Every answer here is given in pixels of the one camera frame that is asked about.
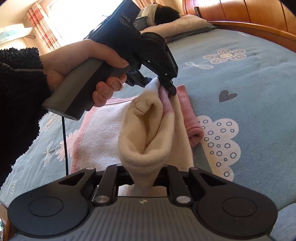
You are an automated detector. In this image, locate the pink and white knit sweater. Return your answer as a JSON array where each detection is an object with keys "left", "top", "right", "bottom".
[{"left": 71, "top": 79, "right": 204, "bottom": 197}]

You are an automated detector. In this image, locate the person left hand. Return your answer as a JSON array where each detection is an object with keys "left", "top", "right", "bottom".
[{"left": 40, "top": 39, "right": 128, "bottom": 107}]

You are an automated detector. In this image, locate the blue pillow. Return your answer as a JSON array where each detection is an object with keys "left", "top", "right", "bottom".
[{"left": 133, "top": 16, "right": 149, "bottom": 31}]

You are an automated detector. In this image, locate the person lying on bed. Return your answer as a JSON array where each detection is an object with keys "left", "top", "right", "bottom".
[{"left": 136, "top": 3, "right": 201, "bottom": 27}]

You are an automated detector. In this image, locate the pink floral folded quilt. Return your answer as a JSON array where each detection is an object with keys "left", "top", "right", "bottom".
[{"left": 140, "top": 15, "right": 217, "bottom": 42}]

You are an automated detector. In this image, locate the blue floral bed sheet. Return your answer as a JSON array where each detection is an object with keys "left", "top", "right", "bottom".
[{"left": 1, "top": 29, "right": 295, "bottom": 209}]

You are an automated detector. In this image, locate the red striped curtain left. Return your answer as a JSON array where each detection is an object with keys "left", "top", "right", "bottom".
[{"left": 26, "top": 2, "right": 61, "bottom": 51}]

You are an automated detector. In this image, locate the white air conditioner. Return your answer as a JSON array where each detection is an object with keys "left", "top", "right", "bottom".
[{"left": 0, "top": 23, "right": 33, "bottom": 44}]

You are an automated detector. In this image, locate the orange wooden headboard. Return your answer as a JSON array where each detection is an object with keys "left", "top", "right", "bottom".
[{"left": 182, "top": 0, "right": 295, "bottom": 52}]

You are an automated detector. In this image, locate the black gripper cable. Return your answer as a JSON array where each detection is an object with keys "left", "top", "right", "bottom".
[{"left": 61, "top": 115, "right": 70, "bottom": 175}]

